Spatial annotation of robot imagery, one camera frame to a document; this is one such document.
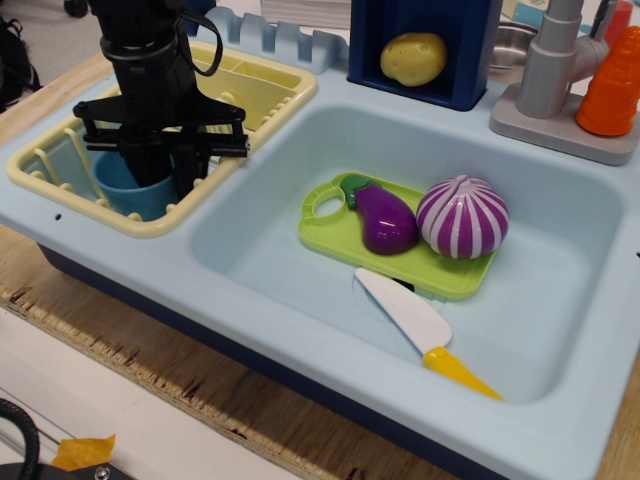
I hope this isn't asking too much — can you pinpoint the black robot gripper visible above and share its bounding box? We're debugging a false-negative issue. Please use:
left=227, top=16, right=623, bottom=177
left=73, top=44, right=249, bottom=199

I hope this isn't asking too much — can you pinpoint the blue plastic cup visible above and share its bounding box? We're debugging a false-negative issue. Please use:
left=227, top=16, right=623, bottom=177
left=92, top=152, right=179, bottom=222

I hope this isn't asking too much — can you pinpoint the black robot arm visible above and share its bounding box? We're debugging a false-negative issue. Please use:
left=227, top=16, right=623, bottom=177
left=73, top=1, right=249, bottom=198

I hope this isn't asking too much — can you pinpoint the yellow plastic drying rack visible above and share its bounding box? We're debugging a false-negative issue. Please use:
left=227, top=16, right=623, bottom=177
left=5, top=51, right=317, bottom=238

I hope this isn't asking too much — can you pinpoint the light blue toy sink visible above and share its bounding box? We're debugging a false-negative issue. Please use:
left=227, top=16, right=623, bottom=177
left=1, top=50, right=639, bottom=479

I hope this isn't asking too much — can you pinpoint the green plastic cutting board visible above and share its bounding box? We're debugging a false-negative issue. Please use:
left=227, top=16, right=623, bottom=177
left=298, top=172, right=495, bottom=299

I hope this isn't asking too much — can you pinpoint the black bag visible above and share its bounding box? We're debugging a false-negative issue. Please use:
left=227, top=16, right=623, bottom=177
left=1, top=19, right=42, bottom=113

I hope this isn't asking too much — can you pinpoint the light blue plate holder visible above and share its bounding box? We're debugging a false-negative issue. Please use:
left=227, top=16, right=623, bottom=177
left=206, top=6, right=349, bottom=75

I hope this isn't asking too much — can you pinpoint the purple toy eggplant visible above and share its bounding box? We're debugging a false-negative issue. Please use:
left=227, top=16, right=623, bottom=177
left=340, top=174, right=419, bottom=255

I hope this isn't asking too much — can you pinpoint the yellow toy potato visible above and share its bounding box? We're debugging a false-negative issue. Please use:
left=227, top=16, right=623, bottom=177
left=380, top=32, right=448, bottom=87

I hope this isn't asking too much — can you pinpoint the dark blue plastic box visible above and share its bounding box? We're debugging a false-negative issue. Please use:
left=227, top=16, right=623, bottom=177
left=348, top=0, right=502, bottom=111

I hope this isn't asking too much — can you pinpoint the purple striped toy onion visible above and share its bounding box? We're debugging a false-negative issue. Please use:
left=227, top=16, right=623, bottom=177
left=416, top=175, right=510, bottom=260

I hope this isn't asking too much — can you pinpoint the yellow tape piece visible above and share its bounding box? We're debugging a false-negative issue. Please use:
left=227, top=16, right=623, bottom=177
left=51, top=434, right=117, bottom=472

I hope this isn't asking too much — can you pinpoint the metal bowl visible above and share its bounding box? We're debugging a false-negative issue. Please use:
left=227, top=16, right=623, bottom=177
left=490, top=22, right=538, bottom=71

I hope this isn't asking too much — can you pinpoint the grey toy faucet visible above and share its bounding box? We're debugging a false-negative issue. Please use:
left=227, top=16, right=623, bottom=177
left=489, top=0, right=639, bottom=166

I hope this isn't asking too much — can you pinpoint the orange toy carrot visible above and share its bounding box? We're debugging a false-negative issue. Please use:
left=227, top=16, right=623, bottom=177
left=576, top=26, right=639, bottom=137

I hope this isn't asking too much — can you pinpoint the black cable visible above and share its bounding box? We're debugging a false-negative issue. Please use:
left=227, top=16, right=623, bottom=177
left=0, top=398, right=40, bottom=480

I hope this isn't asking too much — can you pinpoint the white toy knife yellow handle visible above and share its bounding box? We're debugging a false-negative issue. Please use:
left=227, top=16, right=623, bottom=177
left=355, top=268, right=503, bottom=400

